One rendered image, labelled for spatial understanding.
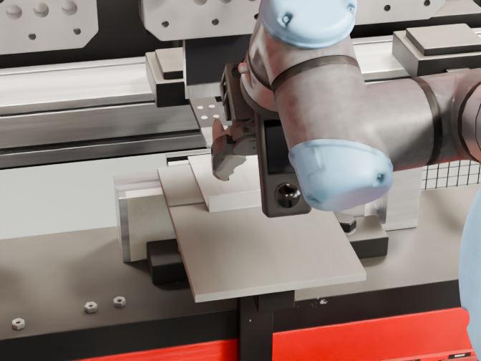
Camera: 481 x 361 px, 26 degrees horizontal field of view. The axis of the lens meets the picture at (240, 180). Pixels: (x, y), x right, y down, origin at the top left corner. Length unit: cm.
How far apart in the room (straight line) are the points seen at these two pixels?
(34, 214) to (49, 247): 174
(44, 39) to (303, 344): 48
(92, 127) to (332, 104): 72
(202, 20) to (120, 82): 38
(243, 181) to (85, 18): 27
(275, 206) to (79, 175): 230
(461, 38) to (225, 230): 57
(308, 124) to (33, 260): 60
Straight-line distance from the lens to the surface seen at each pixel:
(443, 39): 156
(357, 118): 82
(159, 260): 127
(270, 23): 85
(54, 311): 125
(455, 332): 136
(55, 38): 115
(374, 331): 132
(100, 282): 129
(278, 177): 100
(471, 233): 51
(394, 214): 137
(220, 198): 117
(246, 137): 102
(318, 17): 83
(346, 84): 84
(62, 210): 310
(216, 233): 114
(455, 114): 85
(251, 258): 110
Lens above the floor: 163
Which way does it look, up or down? 30 degrees down
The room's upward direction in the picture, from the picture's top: straight up
